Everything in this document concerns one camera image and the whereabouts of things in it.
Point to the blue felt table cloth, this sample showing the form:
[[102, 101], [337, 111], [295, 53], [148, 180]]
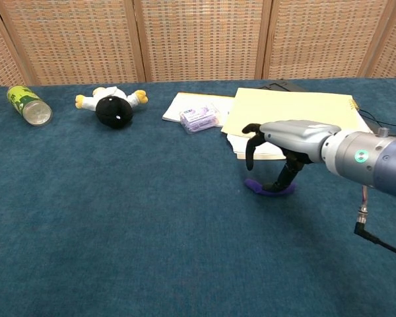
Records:
[[135, 214]]

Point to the black laptop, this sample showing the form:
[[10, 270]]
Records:
[[280, 86]]

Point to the white paper booklet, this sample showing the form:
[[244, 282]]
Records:
[[184, 102]]

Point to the green yellow drink can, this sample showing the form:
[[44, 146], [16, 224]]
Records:
[[26, 100]]

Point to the clear purple plastic pack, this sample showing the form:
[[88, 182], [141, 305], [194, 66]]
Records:
[[199, 119]]

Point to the yellow manila folder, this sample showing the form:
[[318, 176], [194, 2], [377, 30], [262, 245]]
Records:
[[283, 105]]

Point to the white paper stack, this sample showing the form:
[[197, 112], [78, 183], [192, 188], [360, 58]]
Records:
[[241, 147]]

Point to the black white plush toy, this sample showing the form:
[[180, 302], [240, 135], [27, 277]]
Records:
[[113, 110]]

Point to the woven wooden folding screen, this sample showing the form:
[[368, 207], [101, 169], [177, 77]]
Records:
[[198, 39]]

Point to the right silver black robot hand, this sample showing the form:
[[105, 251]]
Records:
[[293, 137]]

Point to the purple curved object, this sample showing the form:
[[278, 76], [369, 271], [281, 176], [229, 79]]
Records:
[[255, 187]]

